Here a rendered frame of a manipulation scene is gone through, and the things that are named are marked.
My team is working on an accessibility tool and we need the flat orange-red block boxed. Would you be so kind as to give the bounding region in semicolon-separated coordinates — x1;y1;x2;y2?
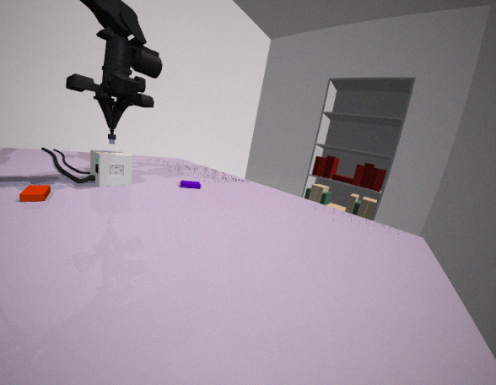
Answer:
19;185;51;202

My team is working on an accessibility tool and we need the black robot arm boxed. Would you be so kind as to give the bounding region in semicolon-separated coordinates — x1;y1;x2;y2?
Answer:
80;0;162;97

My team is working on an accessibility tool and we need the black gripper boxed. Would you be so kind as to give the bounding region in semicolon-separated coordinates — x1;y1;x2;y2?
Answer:
66;58;154;129

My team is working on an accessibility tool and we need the small purple block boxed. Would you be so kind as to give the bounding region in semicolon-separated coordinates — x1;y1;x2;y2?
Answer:
181;180;201;189

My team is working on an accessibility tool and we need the white power cube with black cables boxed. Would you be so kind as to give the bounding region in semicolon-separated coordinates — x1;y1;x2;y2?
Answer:
41;148;132;187

